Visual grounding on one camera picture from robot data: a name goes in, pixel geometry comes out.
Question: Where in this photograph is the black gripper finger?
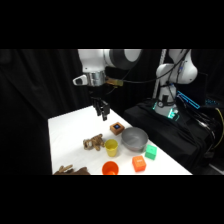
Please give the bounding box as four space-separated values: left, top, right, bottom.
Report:
101 104 111 122
94 101 103 117

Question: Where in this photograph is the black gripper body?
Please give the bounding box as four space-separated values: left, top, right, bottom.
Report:
88 85 111 110

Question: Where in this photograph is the brown tiger plush toy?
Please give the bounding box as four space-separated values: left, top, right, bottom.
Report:
82 133 105 152

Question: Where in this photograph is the brown block with blue face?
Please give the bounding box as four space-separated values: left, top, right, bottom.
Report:
109 121 125 136

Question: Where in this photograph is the yellow plastic cup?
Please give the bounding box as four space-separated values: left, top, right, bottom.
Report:
104 138 119 158

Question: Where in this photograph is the grey metal bowl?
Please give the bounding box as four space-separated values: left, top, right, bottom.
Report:
121 126 150 151

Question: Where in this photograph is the orange plastic cup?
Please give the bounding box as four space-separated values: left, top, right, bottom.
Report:
101 160 120 176

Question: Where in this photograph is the green toy block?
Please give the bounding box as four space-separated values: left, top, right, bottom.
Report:
144 143 158 161

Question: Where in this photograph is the orange toy block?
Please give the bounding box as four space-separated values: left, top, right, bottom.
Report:
131 154 148 173

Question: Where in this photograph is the black curtain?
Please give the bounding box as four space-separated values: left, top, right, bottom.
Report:
0 49 98 176

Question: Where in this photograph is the black cloth-covered robot stand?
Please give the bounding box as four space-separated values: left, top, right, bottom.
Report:
122 98 216 175

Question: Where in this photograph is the dark brown plush toy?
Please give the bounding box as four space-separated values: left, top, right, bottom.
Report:
52 164 92 176

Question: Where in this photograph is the green base light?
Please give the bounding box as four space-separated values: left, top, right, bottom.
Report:
167 108 178 120

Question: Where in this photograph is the blue lit device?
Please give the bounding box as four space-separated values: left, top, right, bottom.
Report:
176 91 202 111

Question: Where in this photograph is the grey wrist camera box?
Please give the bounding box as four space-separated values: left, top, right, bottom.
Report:
72 74 89 87

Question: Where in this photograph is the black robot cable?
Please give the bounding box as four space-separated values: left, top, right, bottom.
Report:
105 49 194 98

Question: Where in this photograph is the yellow cable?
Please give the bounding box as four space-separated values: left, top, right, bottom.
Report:
213 107 224 149

